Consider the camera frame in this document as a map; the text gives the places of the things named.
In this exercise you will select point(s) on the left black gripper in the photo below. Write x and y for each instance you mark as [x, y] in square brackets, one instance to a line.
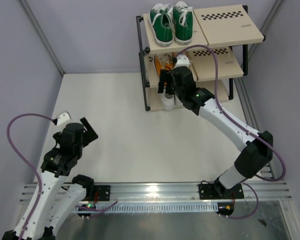
[89, 135]

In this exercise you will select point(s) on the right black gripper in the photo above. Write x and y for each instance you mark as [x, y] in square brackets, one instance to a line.
[164, 76]

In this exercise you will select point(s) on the orange canvas sneaker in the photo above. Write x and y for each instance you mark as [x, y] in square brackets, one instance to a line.
[169, 59]
[158, 63]

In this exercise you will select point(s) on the white sneaker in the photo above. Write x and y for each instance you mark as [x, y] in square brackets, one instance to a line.
[167, 101]
[177, 102]

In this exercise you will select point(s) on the green sneaker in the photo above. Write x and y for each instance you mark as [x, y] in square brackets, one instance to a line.
[161, 23]
[183, 18]

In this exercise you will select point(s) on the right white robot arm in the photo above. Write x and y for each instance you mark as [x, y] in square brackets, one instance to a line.
[254, 146]

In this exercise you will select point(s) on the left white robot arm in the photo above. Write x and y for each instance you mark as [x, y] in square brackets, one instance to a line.
[42, 219]

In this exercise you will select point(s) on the beige black shoe shelf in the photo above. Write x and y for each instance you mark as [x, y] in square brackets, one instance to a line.
[227, 30]

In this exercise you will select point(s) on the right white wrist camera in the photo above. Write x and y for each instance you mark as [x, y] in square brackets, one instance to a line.
[182, 61]

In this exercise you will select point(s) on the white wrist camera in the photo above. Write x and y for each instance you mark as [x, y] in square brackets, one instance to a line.
[63, 118]
[182, 61]

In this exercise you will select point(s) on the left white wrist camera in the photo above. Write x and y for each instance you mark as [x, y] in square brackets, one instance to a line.
[63, 118]

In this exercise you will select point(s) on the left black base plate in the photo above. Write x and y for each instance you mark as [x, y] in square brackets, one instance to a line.
[101, 193]

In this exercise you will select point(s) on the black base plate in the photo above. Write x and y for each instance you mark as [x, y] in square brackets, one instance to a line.
[101, 193]
[207, 191]

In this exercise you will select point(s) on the slotted grey cable duct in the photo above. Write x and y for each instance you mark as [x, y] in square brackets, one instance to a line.
[163, 207]

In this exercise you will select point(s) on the aluminium mounting rail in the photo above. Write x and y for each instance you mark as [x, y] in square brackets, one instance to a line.
[173, 192]

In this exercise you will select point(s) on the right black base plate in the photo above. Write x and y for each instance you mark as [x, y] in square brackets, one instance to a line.
[207, 191]

